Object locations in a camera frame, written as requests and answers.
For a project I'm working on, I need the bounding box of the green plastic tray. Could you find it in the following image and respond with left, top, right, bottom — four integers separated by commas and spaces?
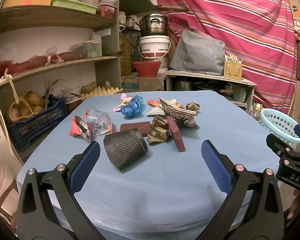
51, 0, 98, 15

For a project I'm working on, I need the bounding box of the yellow egg tray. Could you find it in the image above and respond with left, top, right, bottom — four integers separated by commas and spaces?
81, 86, 123, 101

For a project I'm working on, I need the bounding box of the grey low shelf unit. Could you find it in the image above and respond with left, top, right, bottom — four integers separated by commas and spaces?
165, 70, 256, 113

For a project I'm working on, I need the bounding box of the person's hand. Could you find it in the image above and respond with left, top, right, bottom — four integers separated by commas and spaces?
287, 189, 300, 219

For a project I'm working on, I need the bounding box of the grey fabric cover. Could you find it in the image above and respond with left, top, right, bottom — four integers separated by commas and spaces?
170, 30, 225, 76

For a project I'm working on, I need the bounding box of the clear bottle on floor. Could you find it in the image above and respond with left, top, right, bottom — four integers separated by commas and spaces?
249, 103, 263, 122

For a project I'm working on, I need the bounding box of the dark red sponge strip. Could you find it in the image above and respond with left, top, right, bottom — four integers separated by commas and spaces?
166, 115, 185, 152

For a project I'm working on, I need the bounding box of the small brown paper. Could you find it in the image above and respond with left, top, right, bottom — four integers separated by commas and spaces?
186, 102, 200, 112

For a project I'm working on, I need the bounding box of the cardboard box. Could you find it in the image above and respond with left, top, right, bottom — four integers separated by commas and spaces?
121, 73, 166, 92

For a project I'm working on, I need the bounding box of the yellow oil bottle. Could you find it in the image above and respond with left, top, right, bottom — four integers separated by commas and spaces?
119, 24, 132, 76

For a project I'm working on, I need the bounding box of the yellow utensil holder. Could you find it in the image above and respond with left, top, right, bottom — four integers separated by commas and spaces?
224, 53, 243, 80

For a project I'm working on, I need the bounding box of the dark red scouring pad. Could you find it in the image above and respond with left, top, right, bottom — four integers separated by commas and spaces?
120, 121, 153, 137

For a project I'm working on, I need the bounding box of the blue table cloth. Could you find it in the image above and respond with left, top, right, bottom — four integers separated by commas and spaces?
16, 90, 286, 240

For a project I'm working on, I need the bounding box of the patterned white paper bag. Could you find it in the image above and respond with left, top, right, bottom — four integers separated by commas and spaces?
159, 97, 197, 127

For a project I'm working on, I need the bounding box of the striped red cloth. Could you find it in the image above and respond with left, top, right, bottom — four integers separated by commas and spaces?
157, 0, 297, 113

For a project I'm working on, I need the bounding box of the light blue trash basket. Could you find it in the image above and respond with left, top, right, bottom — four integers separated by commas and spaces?
260, 108, 300, 149

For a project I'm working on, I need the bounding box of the wicker basket with potatoes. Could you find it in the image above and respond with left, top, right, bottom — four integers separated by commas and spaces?
6, 91, 44, 124

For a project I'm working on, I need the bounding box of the orange snack packet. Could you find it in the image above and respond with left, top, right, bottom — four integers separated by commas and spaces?
147, 99, 160, 107

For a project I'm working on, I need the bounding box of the dark blue plastic crate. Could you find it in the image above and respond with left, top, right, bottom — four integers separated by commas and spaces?
7, 95, 67, 151

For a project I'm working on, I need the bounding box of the pink candy wrapper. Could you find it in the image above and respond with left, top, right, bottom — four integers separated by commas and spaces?
113, 93, 133, 112

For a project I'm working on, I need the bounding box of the wooden wall shelf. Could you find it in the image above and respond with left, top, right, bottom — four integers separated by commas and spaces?
0, 0, 121, 170

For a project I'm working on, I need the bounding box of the orange yellow box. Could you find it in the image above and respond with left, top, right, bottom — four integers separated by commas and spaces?
2, 0, 52, 8

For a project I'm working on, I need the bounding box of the orange silver snack wrapper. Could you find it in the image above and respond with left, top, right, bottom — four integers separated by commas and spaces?
69, 115, 92, 143

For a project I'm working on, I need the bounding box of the blue plastic bag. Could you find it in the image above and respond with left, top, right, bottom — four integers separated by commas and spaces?
120, 95, 144, 119

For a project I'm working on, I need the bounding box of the steel cooking pot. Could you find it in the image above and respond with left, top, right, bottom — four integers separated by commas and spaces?
138, 14, 170, 37

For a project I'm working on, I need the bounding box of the clear plastic printed wrapper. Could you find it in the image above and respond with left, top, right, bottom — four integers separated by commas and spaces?
83, 107, 113, 137

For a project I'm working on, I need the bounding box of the white plastic bucket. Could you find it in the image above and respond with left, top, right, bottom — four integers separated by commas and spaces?
139, 35, 171, 59

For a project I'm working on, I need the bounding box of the black ribbed paper cup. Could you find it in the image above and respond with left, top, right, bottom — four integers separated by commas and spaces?
103, 128, 148, 171

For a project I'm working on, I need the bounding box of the small red basket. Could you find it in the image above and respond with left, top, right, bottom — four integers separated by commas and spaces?
97, 3, 117, 20

